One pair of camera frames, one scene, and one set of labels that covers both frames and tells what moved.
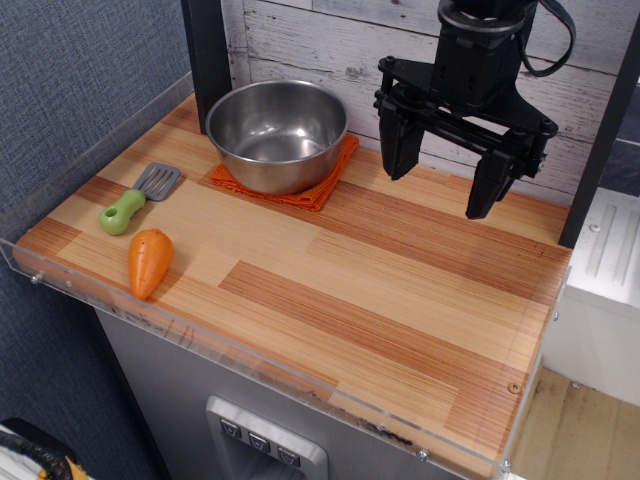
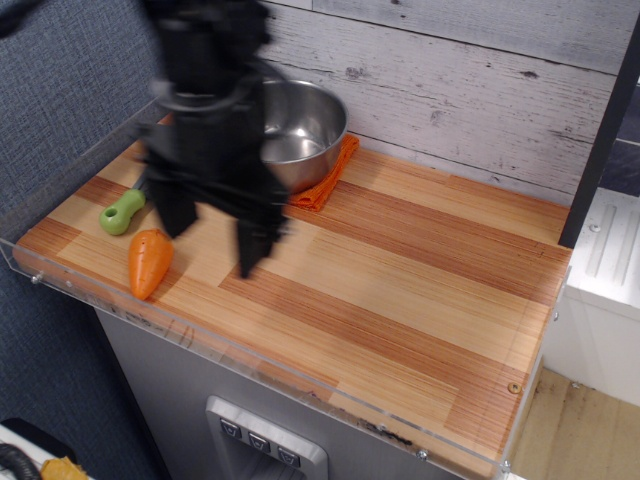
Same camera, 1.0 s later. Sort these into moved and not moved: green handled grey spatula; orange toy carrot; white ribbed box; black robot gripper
Moved: black robot gripper
Not moved: orange toy carrot; green handled grey spatula; white ribbed box
